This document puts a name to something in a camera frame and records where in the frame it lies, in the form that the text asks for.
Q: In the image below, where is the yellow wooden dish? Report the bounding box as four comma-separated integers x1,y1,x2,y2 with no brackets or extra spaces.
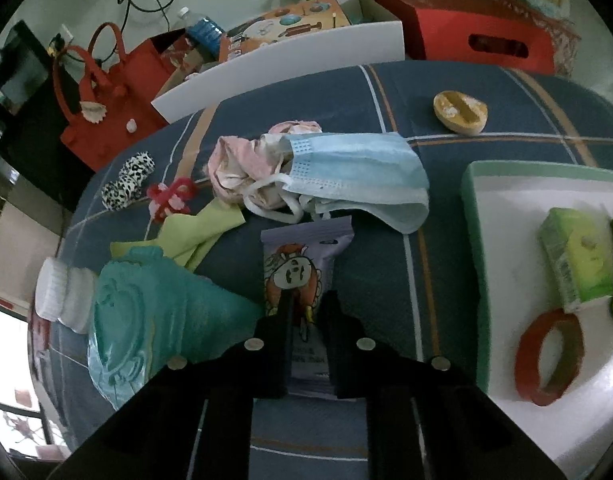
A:
433,90,489,136

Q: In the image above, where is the red patterned box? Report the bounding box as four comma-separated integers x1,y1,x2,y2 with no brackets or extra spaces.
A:
491,0,582,78

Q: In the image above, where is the red felt bag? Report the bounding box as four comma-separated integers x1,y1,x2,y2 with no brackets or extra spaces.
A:
52,22,197,173

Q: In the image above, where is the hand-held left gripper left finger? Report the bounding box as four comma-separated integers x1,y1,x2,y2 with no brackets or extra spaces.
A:
46,290,294,480

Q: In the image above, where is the blue plaid blanket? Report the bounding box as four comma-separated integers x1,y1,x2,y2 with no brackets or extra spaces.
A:
51,60,613,480

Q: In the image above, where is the leopard print scrunchie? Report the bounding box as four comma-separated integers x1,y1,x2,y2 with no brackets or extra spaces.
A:
101,151,156,211

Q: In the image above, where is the large green tissue pack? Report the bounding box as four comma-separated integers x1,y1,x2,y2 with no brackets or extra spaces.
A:
538,207,613,313

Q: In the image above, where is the water bottle with blue label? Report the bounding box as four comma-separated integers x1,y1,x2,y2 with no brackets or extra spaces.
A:
177,6,227,61

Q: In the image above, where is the light blue package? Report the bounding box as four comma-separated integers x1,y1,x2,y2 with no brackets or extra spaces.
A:
517,0,572,18

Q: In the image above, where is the red box with handle slot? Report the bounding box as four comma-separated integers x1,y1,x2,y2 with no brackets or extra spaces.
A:
373,0,557,77

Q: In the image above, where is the pale pink cloth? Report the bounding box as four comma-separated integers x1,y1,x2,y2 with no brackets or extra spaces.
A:
208,120,322,211

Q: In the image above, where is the orange toy box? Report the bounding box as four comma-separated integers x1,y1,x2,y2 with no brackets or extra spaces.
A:
219,0,352,63

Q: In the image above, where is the black monitor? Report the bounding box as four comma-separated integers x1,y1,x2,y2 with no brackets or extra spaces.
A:
0,20,52,116

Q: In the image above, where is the purple snack packet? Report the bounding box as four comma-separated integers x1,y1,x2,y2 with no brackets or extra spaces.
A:
260,217,355,401

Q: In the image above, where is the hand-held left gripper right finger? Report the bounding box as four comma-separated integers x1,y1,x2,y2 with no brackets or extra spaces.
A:
319,291,570,480

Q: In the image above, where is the blue face mask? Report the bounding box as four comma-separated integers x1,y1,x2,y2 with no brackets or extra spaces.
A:
244,132,431,235

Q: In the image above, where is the red ring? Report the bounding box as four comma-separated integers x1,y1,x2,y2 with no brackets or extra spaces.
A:
515,308,586,407

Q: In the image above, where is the shallow teal box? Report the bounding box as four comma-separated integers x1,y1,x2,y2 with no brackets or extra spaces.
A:
461,160,613,480

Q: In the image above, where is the white cardboard box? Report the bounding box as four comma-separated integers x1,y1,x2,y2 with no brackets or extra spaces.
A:
150,0,406,125

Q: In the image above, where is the light green cloth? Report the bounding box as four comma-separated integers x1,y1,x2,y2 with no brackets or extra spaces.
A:
110,199,246,273

